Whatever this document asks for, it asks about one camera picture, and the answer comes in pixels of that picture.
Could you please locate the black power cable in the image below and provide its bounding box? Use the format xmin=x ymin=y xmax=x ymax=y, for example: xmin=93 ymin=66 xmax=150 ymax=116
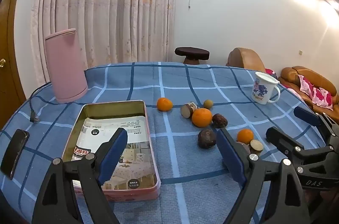
xmin=29 ymin=81 xmax=53 ymax=123

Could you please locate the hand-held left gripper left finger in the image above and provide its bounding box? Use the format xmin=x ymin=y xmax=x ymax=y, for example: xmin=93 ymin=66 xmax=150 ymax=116
xmin=32 ymin=127 xmax=128 ymax=224

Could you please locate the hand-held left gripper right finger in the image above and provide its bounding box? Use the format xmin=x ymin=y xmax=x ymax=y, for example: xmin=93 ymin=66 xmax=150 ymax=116
xmin=216 ymin=128 xmax=311 ymax=224

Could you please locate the cut sweet potato piece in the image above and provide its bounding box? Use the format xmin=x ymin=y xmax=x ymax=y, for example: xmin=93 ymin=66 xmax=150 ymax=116
xmin=250 ymin=139 xmax=264 ymax=155

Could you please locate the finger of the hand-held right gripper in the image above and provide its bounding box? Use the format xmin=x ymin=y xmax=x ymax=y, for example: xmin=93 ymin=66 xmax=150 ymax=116
xmin=293 ymin=107 xmax=339 ymax=146
xmin=266 ymin=127 xmax=306 ymax=161

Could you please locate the wooden door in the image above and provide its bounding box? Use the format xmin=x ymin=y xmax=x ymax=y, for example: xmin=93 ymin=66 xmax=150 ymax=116
xmin=0 ymin=0 xmax=28 ymax=132

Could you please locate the pink floral pillow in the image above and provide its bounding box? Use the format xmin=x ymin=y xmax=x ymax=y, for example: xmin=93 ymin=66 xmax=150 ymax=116
xmin=298 ymin=75 xmax=333 ymax=110

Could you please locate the pink metal tin box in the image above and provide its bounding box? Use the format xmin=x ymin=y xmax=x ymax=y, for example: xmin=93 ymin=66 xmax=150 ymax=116
xmin=62 ymin=100 xmax=161 ymax=202

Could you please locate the large orange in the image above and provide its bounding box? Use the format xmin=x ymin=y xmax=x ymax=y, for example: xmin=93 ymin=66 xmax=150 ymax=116
xmin=192 ymin=108 xmax=213 ymax=127

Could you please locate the dark round stool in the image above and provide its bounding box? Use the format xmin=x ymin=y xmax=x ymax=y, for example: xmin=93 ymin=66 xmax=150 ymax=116
xmin=174 ymin=47 xmax=210 ymax=65

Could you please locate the pink floral curtain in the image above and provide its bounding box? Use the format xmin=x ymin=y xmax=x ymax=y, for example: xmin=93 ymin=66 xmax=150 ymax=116
xmin=30 ymin=0 xmax=177 ymax=87

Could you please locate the blue checked tablecloth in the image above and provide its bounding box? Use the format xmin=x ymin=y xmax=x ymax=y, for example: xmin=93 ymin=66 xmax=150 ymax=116
xmin=0 ymin=61 xmax=339 ymax=224

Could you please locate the white printed mug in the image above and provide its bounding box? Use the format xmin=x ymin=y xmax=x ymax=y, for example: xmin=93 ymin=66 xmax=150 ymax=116
xmin=251 ymin=71 xmax=281 ymax=105

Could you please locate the brown leather armchair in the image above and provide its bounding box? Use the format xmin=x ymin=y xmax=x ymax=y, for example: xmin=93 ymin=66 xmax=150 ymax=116
xmin=226 ymin=48 xmax=267 ymax=73

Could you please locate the black smartphone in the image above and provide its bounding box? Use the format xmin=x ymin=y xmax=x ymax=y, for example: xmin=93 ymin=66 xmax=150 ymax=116
xmin=0 ymin=129 xmax=30 ymax=180

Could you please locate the dark passion fruit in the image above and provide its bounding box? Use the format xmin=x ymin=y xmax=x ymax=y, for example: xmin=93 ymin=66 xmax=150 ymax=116
xmin=212 ymin=113 xmax=228 ymax=128
xmin=197 ymin=129 xmax=217 ymax=149

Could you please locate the pink electric kettle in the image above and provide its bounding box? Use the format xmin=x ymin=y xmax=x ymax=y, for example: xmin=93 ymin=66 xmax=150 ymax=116
xmin=44 ymin=28 xmax=88 ymax=104

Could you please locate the printed paper leaflet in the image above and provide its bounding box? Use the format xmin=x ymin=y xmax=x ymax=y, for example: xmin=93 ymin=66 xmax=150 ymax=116
xmin=71 ymin=118 xmax=157 ymax=190

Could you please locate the small orange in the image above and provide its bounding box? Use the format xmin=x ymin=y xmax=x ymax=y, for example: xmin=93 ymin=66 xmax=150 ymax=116
xmin=237 ymin=129 xmax=254 ymax=144
xmin=157 ymin=97 xmax=173 ymax=111

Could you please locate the brown leather sofa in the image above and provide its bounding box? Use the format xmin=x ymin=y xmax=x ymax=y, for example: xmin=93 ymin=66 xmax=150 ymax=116
xmin=278 ymin=66 xmax=339 ymax=114

